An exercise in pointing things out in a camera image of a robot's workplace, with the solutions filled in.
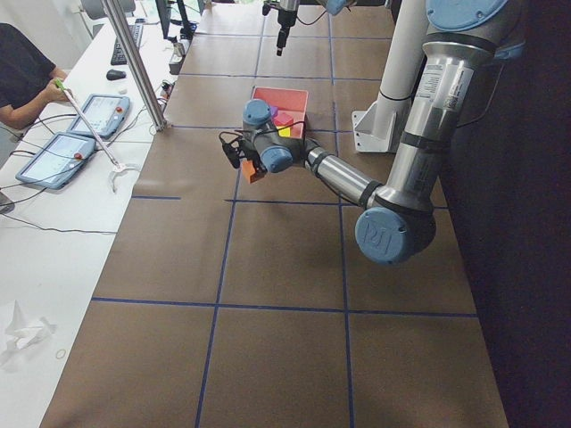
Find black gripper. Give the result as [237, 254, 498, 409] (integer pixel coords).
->
[277, 9, 296, 56]
[242, 146, 266, 169]

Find orange foam block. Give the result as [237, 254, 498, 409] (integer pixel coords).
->
[241, 160, 267, 184]

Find yellow foam block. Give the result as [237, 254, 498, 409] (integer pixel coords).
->
[278, 127, 291, 137]

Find red foam block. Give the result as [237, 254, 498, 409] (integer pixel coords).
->
[273, 111, 294, 128]

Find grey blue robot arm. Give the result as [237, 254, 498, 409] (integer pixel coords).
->
[223, 1, 527, 265]
[262, 0, 356, 56]

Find pink plastic bin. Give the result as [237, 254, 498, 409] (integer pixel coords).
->
[252, 86, 309, 138]

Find black keyboard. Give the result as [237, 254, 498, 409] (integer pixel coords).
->
[110, 22, 145, 66]

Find far blue teach pendant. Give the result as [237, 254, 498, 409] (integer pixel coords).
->
[81, 94, 130, 139]

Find blue teach pendant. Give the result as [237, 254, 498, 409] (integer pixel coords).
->
[81, 94, 130, 139]
[15, 133, 95, 190]

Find black computer mouse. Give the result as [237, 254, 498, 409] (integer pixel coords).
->
[106, 69, 127, 81]

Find near blue teach pendant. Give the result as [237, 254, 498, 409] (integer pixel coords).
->
[15, 133, 95, 190]

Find person in black shirt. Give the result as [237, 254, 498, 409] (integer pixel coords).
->
[1, 23, 68, 130]

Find crumpled white paper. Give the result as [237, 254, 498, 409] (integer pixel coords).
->
[1, 300, 57, 369]

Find aluminium frame post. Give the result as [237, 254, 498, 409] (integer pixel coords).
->
[102, 0, 167, 132]

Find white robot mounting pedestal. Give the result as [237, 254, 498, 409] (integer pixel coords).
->
[352, 0, 428, 152]

